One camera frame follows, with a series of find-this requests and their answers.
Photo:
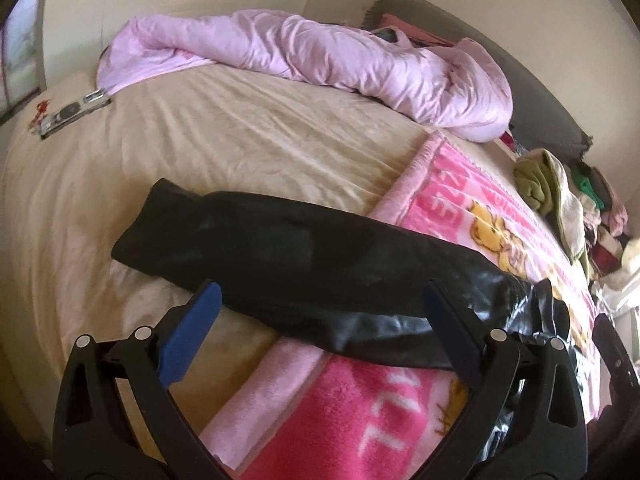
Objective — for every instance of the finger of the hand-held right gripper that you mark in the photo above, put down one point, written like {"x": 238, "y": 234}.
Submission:
{"x": 617, "y": 355}

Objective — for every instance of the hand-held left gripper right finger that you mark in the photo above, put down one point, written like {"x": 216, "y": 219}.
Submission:
{"x": 450, "y": 330}

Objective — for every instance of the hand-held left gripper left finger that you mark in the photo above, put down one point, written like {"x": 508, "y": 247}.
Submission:
{"x": 191, "y": 330}

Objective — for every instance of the black glossy garment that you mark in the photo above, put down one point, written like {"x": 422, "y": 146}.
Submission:
{"x": 300, "y": 260}

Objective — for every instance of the pile of mixed clothes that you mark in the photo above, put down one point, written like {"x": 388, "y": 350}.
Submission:
{"x": 600, "y": 195}

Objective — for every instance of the pink printed blanket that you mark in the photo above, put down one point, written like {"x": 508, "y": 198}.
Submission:
{"x": 350, "y": 420}

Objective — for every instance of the cream cloth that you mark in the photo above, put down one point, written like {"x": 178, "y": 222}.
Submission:
{"x": 567, "y": 210}

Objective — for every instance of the green cloth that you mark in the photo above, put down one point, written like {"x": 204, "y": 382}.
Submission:
{"x": 532, "y": 180}

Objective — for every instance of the grey headboard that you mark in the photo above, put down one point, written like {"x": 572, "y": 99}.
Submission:
{"x": 530, "y": 95}

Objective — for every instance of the remote control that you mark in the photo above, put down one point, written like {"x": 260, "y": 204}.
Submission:
{"x": 70, "y": 110}

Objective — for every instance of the small red trinket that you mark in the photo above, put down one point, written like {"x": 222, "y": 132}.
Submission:
{"x": 42, "y": 109}

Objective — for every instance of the pink pillow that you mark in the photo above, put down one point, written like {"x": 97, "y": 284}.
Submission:
{"x": 425, "y": 37}

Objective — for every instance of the pale pink quilt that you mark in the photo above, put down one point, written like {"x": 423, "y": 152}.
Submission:
{"x": 325, "y": 55}

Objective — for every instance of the window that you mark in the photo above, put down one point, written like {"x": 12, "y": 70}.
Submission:
{"x": 20, "y": 50}

